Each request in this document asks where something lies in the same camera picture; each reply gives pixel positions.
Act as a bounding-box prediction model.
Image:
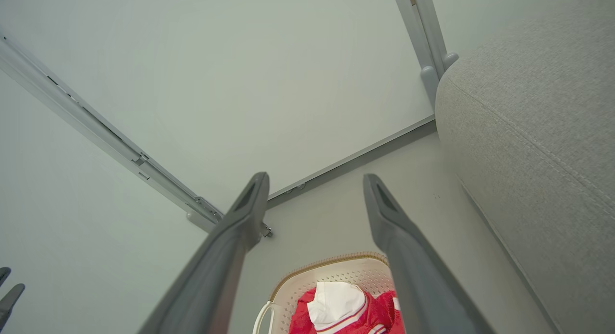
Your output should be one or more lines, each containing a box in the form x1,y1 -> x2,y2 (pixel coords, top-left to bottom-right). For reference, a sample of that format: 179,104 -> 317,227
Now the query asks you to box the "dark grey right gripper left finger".
138,172 -> 270,334

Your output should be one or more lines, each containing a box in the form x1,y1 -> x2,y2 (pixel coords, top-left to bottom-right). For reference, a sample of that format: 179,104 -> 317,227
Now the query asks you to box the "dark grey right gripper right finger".
363,173 -> 495,334

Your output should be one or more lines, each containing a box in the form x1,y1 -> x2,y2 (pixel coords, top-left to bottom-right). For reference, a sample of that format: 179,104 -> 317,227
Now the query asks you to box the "red jacket with white lining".
288,282 -> 405,334

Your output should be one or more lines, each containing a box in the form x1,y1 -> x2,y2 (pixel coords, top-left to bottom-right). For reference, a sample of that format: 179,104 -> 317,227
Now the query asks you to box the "grey fabric sofa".
435,0 -> 615,334

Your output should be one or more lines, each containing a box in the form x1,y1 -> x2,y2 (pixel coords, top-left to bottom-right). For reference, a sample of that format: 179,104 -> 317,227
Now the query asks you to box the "cream perforated laundry basket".
253,252 -> 399,334

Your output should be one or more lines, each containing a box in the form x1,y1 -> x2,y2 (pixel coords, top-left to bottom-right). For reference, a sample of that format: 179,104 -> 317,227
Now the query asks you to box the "dark grey baseboard strip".
266,115 -> 438,210

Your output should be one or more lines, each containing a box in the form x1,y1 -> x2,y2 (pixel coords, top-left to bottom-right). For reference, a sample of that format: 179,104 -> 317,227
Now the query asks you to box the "grey metal frame rail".
0,34 -> 273,239

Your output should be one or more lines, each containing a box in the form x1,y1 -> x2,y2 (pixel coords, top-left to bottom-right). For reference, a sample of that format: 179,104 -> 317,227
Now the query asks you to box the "grey metal frame post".
391,0 -> 460,108

